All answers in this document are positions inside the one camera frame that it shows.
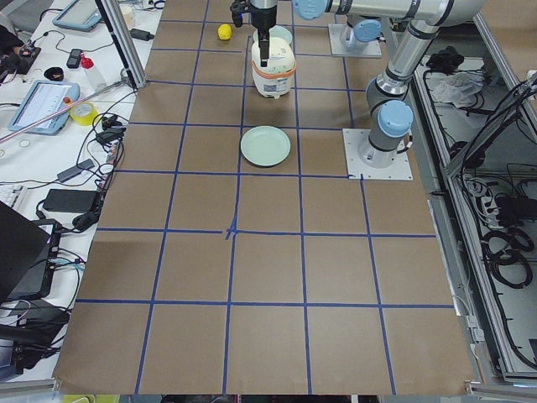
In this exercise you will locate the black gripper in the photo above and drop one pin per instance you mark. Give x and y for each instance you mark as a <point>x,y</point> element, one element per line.
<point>263,20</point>

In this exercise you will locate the white rice cooker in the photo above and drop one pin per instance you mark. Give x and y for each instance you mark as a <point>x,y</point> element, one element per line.
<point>278,76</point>

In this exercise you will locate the green plate right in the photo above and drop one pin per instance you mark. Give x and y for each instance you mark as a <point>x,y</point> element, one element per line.
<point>281,32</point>

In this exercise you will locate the green plate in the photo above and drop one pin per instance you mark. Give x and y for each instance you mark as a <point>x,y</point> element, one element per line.
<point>265,146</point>
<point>281,32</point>

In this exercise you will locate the yellow lemon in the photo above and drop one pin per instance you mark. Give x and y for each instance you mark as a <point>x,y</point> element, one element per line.
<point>224,32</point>

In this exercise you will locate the green plate left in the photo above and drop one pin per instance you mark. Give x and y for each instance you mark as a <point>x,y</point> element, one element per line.
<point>265,146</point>

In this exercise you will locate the black laptop power adapter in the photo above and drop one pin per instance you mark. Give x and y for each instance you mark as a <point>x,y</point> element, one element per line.
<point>141,34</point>

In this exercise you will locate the white paper cup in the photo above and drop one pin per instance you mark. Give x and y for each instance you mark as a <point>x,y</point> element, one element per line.
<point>128,15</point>

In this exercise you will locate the metal rod stand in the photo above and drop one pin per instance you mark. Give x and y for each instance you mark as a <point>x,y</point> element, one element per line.
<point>6,137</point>

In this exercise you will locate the red cap squeeze bottle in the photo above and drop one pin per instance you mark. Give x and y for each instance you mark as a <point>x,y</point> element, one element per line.
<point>93,75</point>

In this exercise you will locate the blue teach pendant far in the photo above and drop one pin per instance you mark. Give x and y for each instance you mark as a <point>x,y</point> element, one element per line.
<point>82,15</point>

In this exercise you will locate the blue teach pendant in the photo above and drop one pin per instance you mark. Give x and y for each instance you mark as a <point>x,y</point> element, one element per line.
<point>82,15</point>
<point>44,98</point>

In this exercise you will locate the black remote phone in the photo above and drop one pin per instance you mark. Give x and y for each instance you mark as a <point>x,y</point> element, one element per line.
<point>74,59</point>

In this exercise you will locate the yellow tape roll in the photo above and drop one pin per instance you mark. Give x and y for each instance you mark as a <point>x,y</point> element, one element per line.
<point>83,113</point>

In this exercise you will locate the white rag cloth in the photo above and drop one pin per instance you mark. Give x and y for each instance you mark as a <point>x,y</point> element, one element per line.
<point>460,89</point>

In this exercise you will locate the small black round cup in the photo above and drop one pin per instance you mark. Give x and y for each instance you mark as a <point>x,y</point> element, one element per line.
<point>54,73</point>

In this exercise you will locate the blue teach pendant near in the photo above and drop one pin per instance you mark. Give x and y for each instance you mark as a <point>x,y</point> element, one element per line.
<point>44,98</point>

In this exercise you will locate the black monitor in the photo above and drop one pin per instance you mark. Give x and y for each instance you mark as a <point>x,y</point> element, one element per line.
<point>22,242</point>

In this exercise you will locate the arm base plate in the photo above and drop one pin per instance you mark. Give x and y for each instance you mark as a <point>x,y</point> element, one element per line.
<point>364,162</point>
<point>372,51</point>

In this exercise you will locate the aluminium frame post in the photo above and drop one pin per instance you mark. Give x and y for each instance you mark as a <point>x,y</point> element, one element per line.
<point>121,37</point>

